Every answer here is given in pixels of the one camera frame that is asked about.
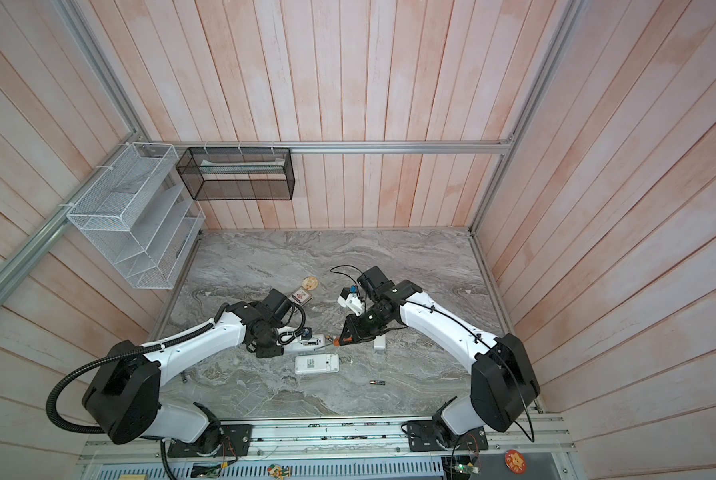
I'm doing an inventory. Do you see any white battery cover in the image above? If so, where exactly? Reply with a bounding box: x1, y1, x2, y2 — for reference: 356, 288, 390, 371
373, 335, 386, 351

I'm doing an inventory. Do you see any white air conditioner remote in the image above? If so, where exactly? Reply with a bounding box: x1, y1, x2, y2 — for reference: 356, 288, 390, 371
294, 354, 340, 375

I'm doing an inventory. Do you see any white TV remote control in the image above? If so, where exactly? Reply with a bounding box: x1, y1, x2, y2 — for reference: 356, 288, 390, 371
284, 334, 326, 354

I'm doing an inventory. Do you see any orange black screwdriver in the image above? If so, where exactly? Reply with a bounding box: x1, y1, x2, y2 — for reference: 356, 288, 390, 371
325, 337, 354, 346

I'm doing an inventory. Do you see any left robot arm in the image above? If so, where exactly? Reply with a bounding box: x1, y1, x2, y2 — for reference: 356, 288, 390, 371
82, 289, 296, 455

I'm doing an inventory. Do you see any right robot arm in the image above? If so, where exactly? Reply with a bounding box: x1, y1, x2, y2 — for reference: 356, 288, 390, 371
334, 266, 540, 438

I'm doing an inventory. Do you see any playing card box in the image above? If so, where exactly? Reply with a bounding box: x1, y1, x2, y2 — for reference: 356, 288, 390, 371
290, 287, 312, 305

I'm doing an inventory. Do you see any red round sticker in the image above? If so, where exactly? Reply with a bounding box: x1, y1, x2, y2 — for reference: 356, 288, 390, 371
504, 449, 527, 475

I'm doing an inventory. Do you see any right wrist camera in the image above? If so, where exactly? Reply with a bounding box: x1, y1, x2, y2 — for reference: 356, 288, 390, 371
337, 285, 366, 316

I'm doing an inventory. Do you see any aluminium mounting rail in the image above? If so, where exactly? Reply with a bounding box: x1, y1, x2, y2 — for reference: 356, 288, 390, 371
75, 413, 576, 464

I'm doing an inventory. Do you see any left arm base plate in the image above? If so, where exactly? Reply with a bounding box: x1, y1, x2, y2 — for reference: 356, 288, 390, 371
167, 424, 253, 458

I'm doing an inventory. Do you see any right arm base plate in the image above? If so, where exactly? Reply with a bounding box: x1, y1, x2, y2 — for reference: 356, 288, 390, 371
401, 420, 488, 452

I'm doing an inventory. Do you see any black corrugated cable conduit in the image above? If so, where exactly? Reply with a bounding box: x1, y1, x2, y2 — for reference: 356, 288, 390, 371
45, 320, 215, 434

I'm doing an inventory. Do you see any black wire mesh basket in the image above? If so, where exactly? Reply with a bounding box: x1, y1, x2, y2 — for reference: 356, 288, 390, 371
176, 146, 296, 201

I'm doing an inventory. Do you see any white wire mesh shelf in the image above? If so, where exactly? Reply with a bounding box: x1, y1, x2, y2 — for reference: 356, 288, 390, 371
68, 143, 205, 290

